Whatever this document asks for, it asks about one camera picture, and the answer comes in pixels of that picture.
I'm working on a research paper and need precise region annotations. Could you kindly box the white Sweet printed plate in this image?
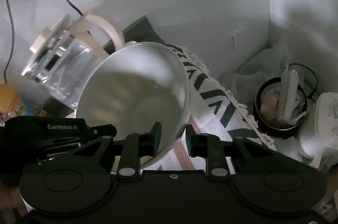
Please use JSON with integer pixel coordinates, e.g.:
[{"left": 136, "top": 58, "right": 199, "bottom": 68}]
[{"left": 76, "top": 42, "right": 190, "bottom": 168}]

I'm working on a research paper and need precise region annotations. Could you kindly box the patterned white table cloth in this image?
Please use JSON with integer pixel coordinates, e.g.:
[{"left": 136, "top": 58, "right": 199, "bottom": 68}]
[{"left": 64, "top": 16, "right": 278, "bottom": 170}]

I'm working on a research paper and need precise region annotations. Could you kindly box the black round trash bin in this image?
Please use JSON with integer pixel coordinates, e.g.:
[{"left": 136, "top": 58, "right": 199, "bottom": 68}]
[{"left": 253, "top": 63, "right": 319, "bottom": 139}]

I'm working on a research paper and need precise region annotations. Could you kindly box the glass electric kettle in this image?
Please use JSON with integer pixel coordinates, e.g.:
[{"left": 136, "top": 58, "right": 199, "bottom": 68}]
[{"left": 21, "top": 12, "right": 125, "bottom": 109}]

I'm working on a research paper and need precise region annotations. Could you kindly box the white plastic appliance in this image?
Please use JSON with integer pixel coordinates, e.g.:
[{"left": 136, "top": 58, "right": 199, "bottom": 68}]
[{"left": 298, "top": 92, "right": 337, "bottom": 168}]

